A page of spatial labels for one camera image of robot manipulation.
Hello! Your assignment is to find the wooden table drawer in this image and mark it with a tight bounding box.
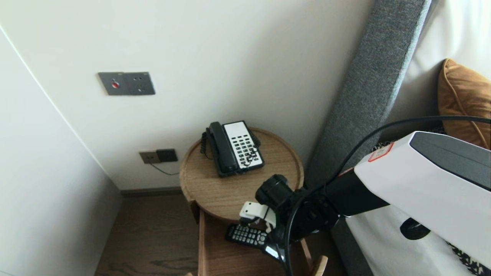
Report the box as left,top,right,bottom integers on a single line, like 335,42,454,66
184,199,329,276

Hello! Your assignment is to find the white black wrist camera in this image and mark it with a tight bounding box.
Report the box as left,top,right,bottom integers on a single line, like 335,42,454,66
239,201,277,227

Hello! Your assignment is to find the beige wall phone socket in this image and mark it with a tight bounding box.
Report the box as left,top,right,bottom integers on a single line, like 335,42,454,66
139,151,161,164

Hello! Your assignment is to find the black and white telephone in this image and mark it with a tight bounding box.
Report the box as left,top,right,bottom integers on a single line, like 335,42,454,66
205,120,265,178

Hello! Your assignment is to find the grey switch plate red dot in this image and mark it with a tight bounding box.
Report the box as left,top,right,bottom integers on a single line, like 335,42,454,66
97,72,127,96

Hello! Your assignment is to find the plain grey wall switch plate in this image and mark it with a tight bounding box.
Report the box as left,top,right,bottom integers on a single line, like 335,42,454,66
124,72,156,95

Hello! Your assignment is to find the grey fabric bed frame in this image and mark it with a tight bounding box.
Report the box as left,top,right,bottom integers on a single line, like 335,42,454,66
330,218,374,276

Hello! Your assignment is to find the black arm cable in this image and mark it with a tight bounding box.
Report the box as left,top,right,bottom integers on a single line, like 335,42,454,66
282,116,491,276

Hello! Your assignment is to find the thin black phone cable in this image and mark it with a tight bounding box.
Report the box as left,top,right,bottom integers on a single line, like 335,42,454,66
150,162,181,176

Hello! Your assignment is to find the black white houndstooth pillow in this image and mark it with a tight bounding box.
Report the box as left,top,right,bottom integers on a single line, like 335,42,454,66
374,125,491,276

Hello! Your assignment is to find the grey fabric headboard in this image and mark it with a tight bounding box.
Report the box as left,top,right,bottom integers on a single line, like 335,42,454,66
305,0,432,190

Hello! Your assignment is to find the round wooden bedside table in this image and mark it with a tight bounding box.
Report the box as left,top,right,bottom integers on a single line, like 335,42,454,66
179,128,305,225

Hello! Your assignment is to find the black TV remote control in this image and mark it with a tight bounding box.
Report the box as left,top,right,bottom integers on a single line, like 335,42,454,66
225,223,270,247

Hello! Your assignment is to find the white bed sheet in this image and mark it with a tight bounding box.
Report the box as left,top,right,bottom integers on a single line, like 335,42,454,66
345,205,474,276

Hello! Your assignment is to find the brown velvet cushion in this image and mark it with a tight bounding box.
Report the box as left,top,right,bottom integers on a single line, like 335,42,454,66
437,57,491,151

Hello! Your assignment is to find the black telephone handset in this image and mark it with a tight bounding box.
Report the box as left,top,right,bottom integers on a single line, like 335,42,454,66
208,122,238,174

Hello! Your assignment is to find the wooden skirting board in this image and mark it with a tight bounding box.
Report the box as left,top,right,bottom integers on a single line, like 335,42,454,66
121,186,183,198

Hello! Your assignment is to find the large white pillow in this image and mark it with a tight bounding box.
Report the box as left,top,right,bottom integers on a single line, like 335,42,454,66
380,0,491,142

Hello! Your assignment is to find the dark grey power socket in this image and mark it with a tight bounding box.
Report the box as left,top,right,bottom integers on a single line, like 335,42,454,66
155,149,178,163

